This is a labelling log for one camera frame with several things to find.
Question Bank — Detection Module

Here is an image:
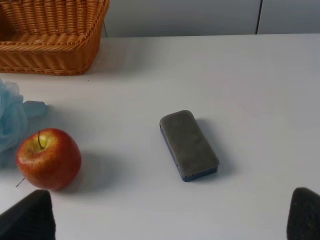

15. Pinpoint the red apple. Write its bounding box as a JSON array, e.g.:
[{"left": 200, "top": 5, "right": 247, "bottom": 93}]
[{"left": 16, "top": 128, "right": 82, "bottom": 191}]

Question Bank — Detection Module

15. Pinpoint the light blue mesh bath sponge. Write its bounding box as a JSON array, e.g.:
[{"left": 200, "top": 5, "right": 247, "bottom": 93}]
[{"left": 0, "top": 81, "right": 48, "bottom": 168}]

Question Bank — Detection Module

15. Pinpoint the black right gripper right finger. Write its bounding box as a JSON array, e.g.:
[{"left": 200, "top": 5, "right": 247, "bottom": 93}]
[{"left": 286, "top": 187, "right": 320, "bottom": 240}]

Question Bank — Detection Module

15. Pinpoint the grey blue whiteboard eraser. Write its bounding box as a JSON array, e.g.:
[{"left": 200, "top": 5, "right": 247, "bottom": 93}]
[{"left": 159, "top": 110, "right": 220, "bottom": 182}]

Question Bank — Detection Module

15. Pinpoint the woven orange wicker basket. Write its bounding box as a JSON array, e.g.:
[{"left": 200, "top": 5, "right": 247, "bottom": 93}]
[{"left": 0, "top": 0, "right": 110, "bottom": 76}]

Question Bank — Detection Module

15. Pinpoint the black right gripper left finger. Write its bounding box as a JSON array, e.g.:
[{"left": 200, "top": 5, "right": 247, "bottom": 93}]
[{"left": 0, "top": 190, "right": 56, "bottom": 240}]

